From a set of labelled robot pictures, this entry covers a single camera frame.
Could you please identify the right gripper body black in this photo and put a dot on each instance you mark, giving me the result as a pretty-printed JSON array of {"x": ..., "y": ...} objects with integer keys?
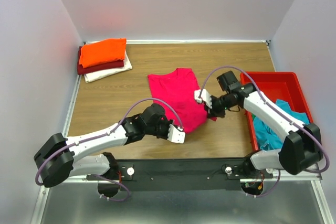
[{"x": 213, "y": 106}]

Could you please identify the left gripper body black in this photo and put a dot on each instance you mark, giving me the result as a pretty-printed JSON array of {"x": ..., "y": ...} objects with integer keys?
[{"x": 165, "y": 129}]

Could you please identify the pink t shirt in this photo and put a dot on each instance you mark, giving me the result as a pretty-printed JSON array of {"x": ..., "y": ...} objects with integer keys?
[{"x": 177, "y": 89}]

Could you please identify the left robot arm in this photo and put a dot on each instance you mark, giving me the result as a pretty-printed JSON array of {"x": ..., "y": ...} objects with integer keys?
[{"x": 56, "y": 159}]

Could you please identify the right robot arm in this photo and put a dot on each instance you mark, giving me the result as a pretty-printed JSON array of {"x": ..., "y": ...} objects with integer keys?
[{"x": 301, "y": 143}]

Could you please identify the red plastic bin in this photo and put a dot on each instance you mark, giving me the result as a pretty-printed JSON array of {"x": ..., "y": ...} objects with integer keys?
[{"x": 284, "y": 86}]

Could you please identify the teal t shirt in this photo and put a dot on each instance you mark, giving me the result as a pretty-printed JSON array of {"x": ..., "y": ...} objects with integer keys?
[{"x": 266, "y": 138}]

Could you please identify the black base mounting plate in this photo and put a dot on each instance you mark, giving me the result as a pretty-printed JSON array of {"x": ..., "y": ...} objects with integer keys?
[{"x": 182, "y": 174}]

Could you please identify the white folded t shirt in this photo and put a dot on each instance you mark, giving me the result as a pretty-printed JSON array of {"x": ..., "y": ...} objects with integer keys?
[{"x": 97, "y": 75}]

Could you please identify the orange folded t shirt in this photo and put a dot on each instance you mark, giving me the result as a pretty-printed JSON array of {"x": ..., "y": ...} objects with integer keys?
[{"x": 105, "y": 51}]

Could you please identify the dark red folded t shirt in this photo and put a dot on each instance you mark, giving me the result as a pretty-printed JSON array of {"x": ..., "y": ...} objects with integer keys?
[{"x": 111, "y": 65}]

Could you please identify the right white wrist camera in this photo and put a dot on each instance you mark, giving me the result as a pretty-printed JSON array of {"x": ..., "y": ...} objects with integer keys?
[{"x": 203, "y": 97}]

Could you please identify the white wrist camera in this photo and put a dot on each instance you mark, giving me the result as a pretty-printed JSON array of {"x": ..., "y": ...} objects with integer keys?
[
  {"x": 176, "y": 134},
  {"x": 203, "y": 97}
]

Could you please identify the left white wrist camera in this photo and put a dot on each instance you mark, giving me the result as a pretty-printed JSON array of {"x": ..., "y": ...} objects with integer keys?
[{"x": 176, "y": 134}]

